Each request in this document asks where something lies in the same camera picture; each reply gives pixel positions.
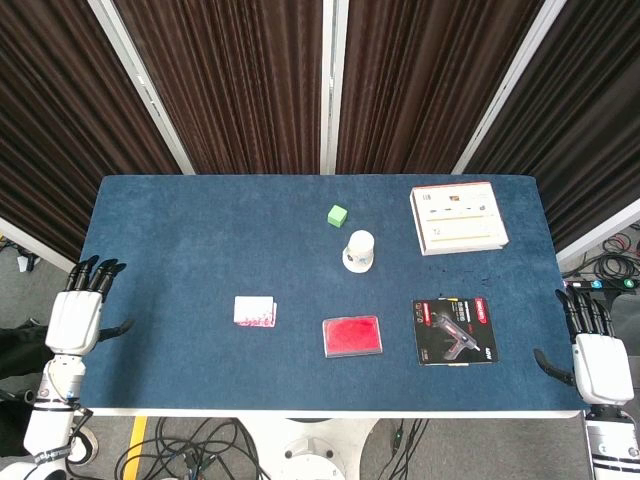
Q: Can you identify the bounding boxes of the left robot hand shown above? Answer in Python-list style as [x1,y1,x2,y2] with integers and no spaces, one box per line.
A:
[44,254,135,357]

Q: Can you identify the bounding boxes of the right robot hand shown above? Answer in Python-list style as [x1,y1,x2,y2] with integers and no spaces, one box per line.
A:
[533,285,636,407]

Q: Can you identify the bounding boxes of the pink white card stack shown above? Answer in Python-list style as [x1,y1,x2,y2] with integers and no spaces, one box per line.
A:
[232,295,278,329]

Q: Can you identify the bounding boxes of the black fabric item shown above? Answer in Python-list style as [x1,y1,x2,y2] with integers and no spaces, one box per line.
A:
[0,322,51,454]

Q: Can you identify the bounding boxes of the black power strip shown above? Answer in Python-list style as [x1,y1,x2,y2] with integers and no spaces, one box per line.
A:
[563,278,640,292]

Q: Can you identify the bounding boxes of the black glue gun package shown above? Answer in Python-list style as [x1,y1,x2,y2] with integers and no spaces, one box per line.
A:
[412,296,500,368]

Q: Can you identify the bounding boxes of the blue felt table cover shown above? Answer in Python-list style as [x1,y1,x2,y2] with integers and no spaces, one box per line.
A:
[73,173,587,412]

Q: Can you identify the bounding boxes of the dark brown pleated curtain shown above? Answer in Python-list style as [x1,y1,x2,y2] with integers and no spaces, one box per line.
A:
[335,0,544,175]
[467,0,640,251]
[0,0,182,264]
[113,0,325,175]

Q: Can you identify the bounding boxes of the white cardboard box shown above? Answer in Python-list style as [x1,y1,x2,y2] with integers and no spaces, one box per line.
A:
[409,181,511,257]

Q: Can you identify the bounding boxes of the red ink pad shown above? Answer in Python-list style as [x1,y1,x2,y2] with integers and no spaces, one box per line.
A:
[322,314,385,359]

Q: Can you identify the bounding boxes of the white round jar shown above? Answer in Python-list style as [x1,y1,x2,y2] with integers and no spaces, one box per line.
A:
[341,229,376,274]

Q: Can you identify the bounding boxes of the white partition rail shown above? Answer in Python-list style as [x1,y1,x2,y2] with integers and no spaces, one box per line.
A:
[555,198,640,266]
[0,217,79,276]

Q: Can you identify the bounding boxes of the coiled black floor cables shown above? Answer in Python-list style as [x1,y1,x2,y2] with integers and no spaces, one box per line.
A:
[597,227,640,281]

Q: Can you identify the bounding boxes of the black floor cable bundle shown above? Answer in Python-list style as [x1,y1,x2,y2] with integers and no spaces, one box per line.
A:
[113,417,264,480]

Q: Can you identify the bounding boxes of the black cable with green connector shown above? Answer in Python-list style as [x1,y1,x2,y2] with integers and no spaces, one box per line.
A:
[377,417,431,480]

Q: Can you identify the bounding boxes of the white partition post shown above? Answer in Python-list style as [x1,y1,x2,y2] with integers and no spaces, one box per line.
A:
[87,0,195,175]
[319,0,350,175]
[451,0,569,175]

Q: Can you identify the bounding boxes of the white pedestal base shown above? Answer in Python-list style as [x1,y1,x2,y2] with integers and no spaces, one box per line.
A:
[239,417,376,480]

